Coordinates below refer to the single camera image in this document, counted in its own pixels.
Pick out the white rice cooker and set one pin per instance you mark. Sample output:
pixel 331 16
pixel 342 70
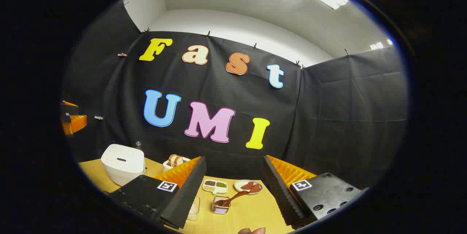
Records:
pixel 122 170

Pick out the brown wooden spoon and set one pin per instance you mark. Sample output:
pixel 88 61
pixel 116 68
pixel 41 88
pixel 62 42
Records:
pixel 233 197

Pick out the clear chopstick holder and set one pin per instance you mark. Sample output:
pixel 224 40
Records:
pixel 220 210

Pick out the white divided grain dish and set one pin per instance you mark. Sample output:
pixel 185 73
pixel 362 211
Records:
pixel 215 187

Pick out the toasted bread slice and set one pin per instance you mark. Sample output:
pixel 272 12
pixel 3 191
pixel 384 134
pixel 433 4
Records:
pixel 172 159
pixel 178 160

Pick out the round white plate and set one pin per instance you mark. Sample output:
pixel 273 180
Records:
pixel 238 184

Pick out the small clear glass bottle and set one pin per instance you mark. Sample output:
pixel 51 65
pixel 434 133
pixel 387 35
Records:
pixel 138 146

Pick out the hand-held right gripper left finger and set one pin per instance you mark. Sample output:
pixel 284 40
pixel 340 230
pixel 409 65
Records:
pixel 186 197

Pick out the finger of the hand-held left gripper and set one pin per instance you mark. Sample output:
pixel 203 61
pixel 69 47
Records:
pixel 70 109
pixel 76 124

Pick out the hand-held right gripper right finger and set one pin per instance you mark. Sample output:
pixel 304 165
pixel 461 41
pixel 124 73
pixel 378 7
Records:
pixel 279 194

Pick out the red meat slice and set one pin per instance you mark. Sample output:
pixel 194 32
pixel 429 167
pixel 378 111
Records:
pixel 255 188
pixel 247 185

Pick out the small ceiling light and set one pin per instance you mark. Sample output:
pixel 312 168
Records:
pixel 377 45

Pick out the white toaster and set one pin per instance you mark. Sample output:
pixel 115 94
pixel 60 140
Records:
pixel 167 166

